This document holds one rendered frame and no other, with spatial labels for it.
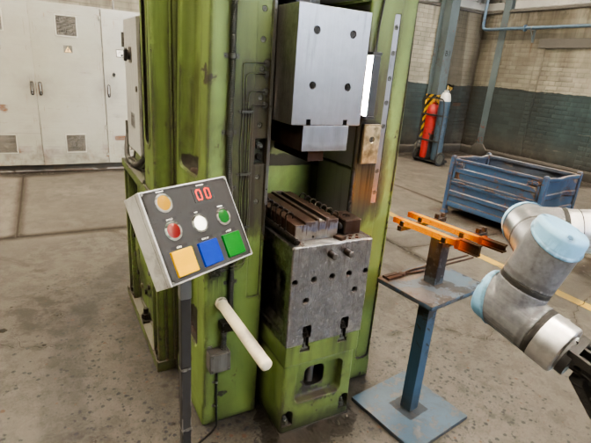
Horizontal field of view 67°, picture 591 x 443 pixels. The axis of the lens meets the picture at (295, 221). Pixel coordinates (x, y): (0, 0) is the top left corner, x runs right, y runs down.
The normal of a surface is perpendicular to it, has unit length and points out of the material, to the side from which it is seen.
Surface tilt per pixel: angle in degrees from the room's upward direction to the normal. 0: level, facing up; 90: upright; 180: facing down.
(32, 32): 90
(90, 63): 90
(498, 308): 78
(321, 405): 90
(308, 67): 90
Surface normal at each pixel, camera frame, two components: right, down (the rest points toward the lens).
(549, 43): -0.88, 0.09
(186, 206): 0.73, -0.25
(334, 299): 0.48, 0.32
